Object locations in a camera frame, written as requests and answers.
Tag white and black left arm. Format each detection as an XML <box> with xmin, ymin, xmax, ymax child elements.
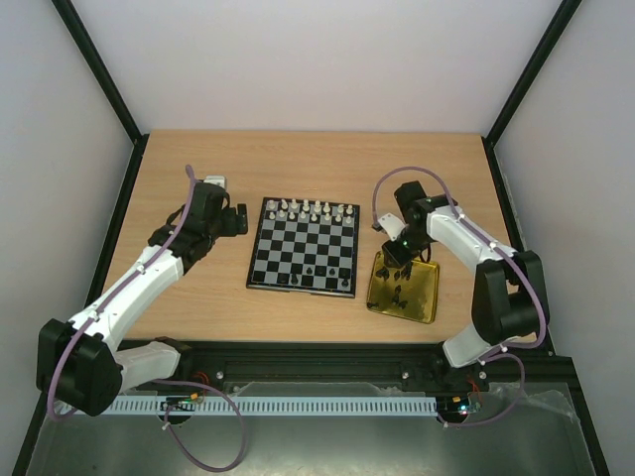
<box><xmin>36</xmin><ymin>176</ymin><xmax>248</xmax><ymax>420</ymax></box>

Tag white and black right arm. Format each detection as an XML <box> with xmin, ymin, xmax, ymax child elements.
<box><xmin>371</xmin><ymin>181</ymin><xmax>549</xmax><ymax>389</ymax></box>

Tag black chess pieces in tray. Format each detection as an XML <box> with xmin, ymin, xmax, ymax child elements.
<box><xmin>367</xmin><ymin>265</ymin><xmax>412</xmax><ymax>311</ymax></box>

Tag white chess piece row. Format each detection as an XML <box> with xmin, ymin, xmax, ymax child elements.
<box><xmin>262</xmin><ymin>198</ymin><xmax>359</xmax><ymax>225</ymax></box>

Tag gold rectangular tray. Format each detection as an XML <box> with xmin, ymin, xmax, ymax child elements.
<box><xmin>366</xmin><ymin>251</ymin><xmax>441</xmax><ymax>324</ymax></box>

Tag black and grey chessboard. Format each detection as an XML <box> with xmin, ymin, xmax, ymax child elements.
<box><xmin>246</xmin><ymin>197</ymin><xmax>360</xmax><ymax>298</ymax></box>

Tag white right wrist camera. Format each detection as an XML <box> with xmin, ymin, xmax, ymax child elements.
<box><xmin>372</xmin><ymin>213</ymin><xmax>406</xmax><ymax>242</ymax></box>

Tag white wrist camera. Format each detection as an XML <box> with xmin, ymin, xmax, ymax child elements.
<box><xmin>203</xmin><ymin>175</ymin><xmax>227</xmax><ymax>189</ymax></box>
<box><xmin>372</xmin><ymin>213</ymin><xmax>406</xmax><ymax>242</ymax></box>

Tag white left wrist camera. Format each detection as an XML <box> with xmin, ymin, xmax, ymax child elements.
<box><xmin>203</xmin><ymin>175</ymin><xmax>227</xmax><ymax>189</ymax></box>

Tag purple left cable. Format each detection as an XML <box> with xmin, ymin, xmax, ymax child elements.
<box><xmin>45</xmin><ymin>165</ymin><xmax>246</xmax><ymax>473</ymax></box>

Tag purple cable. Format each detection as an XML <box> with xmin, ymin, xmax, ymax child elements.
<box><xmin>371</xmin><ymin>166</ymin><xmax>551</xmax><ymax>428</ymax></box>
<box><xmin>45</xmin><ymin>165</ymin><xmax>246</xmax><ymax>473</ymax></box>

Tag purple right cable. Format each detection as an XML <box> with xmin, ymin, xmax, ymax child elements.
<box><xmin>371</xmin><ymin>166</ymin><xmax>551</xmax><ymax>428</ymax></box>

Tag slotted grey cable duct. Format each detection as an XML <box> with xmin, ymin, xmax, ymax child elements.
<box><xmin>104</xmin><ymin>395</ymin><xmax>438</xmax><ymax>417</ymax></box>

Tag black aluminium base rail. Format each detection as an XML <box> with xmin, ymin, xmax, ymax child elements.
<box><xmin>188</xmin><ymin>340</ymin><xmax>576</xmax><ymax>396</ymax></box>

